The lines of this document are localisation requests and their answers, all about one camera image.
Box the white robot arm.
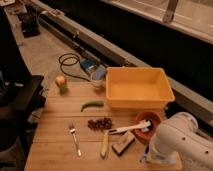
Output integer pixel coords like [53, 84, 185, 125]
[140, 112, 213, 170]

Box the yellow plastic bin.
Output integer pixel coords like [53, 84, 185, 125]
[106, 67, 175, 109]

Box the blue box device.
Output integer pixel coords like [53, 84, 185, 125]
[80, 59, 97, 75]

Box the pile of dark grapes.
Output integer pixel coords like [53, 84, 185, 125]
[87, 117, 113, 131]

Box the apple on green stand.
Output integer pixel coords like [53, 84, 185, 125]
[55, 75, 68, 94]

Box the wooden cutting board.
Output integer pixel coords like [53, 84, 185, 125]
[24, 82, 182, 171]

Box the metal fork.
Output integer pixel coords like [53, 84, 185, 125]
[69, 123, 82, 157]

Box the wooden block brush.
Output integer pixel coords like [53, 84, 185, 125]
[112, 131, 135, 156]

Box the red clay bowl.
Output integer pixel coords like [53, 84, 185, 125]
[133, 111, 163, 144]

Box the black box device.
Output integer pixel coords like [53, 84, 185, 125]
[21, 13, 40, 38]

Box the black coiled cable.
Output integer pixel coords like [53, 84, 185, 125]
[58, 52, 92, 83]

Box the white handled utensil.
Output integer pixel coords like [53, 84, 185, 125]
[108, 121, 151, 134]

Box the metal rail beam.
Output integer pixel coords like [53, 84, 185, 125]
[29, 0, 213, 126]

